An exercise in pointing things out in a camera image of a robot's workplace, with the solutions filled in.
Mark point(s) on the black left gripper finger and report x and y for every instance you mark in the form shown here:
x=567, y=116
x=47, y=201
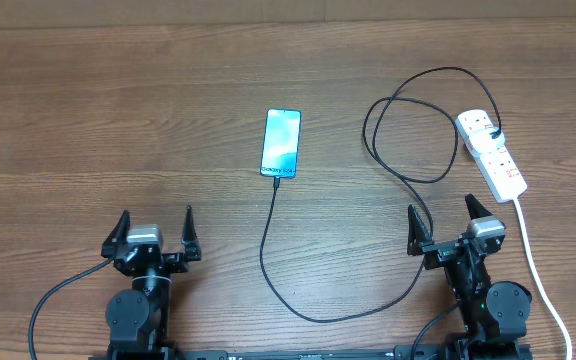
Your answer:
x=117, y=236
x=189, y=237

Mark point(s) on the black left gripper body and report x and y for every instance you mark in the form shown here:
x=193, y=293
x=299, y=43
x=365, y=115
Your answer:
x=171, y=263

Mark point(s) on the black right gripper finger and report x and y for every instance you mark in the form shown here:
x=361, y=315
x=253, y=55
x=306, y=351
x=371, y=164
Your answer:
x=475, y=209
x=419, y=236

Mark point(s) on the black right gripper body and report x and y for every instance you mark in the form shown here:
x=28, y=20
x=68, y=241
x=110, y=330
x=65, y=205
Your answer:
x=438, y=256

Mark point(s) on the blue Samsung Galaxy smartphone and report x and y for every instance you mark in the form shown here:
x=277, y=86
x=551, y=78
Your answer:
x=280, y=148

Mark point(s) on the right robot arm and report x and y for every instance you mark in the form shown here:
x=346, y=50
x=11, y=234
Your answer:
x=494, y=315

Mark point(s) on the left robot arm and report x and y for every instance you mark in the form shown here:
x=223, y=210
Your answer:
x=138, y=317

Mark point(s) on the white charger plug adapter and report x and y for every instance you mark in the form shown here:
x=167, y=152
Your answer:
x=485, y=141

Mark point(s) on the white power strip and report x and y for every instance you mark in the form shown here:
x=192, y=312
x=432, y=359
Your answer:
x=499, y=170

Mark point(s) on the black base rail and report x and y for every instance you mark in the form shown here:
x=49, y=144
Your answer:
x=400, y=352

